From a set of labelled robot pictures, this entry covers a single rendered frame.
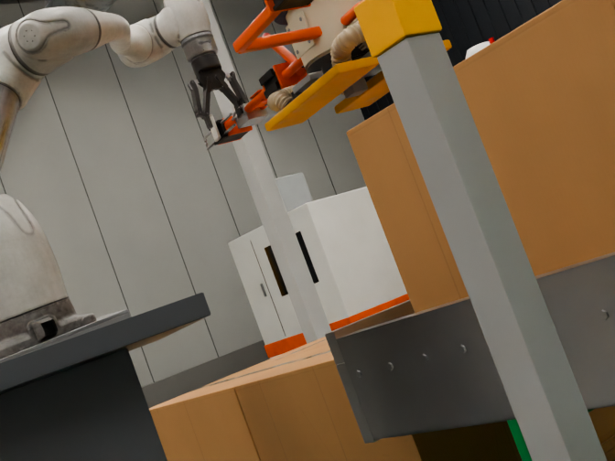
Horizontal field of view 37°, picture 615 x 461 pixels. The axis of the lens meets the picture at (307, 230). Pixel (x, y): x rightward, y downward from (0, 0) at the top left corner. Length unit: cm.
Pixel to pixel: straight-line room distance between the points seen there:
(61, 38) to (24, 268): 62
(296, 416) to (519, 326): 110
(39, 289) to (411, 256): 66
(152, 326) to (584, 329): 66
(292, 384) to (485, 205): 108
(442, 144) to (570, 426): 36
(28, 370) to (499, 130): 81
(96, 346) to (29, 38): 82
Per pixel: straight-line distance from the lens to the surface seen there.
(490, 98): 148
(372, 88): 202
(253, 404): 226
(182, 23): 253
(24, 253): 164
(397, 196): 166
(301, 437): 215
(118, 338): 147
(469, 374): 145
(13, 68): 213
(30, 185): 1254
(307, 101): 189
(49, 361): 146
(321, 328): 543
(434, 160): 112
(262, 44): 185
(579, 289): 126
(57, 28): 206
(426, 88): 111
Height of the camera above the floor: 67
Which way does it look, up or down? 4 degrees up
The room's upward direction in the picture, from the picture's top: 20 degrees counter-clockwise
